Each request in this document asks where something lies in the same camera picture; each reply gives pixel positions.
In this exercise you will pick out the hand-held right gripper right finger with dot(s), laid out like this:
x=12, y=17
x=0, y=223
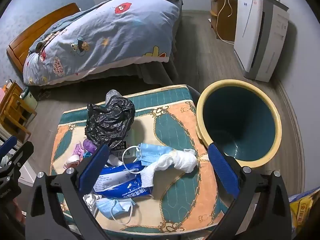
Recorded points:
x=222, y=170

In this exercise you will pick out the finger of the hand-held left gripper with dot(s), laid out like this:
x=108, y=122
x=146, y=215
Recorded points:
x=23, y=152
x=8, y=143

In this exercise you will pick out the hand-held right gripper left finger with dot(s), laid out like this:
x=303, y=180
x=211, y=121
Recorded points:
x=95, y=166

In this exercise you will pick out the purple tube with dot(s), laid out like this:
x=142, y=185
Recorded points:
x=89, y=145

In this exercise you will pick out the pink white wrapper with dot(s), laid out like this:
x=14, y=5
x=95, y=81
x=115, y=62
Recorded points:
x=73, y=158

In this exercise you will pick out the blue wet wipes packet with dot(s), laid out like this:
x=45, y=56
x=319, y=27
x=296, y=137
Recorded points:
x=117, y=180

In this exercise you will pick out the silver foil wrapper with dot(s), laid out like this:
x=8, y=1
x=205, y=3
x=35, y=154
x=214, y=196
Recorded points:
x=91, y=200

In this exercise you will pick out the blue face mask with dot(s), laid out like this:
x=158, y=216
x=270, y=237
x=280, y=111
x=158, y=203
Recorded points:
x=107, y=206
x=155, y=152

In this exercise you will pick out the white tissue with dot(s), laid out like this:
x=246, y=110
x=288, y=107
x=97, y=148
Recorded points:
x=180, y=161

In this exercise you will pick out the black plastic bag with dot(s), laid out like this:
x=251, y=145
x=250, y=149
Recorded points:
x=110, y=122

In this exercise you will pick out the teal bin with yellow rim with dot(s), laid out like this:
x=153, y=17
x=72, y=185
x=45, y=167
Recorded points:
x=240, y=120

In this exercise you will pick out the wooden chair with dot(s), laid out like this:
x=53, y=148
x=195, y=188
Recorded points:
x=12, y=110

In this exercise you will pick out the patterned teal orange cushion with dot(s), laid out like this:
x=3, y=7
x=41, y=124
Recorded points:
x=175, y=130

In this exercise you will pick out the bed with grey skirt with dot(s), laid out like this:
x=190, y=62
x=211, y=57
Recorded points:
x=155, y=72

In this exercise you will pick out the wooden headboard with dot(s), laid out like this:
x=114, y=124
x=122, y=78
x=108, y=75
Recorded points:
x=32, y=32

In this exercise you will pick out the printed blue blanket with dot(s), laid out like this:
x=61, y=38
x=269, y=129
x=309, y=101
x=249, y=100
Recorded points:
x=112, y=30

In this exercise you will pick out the white air purifier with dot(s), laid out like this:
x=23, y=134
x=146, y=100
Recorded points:
x=250, y=35

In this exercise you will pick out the wooden cabinet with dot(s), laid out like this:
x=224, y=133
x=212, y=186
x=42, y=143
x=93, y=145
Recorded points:
x=228, y=17

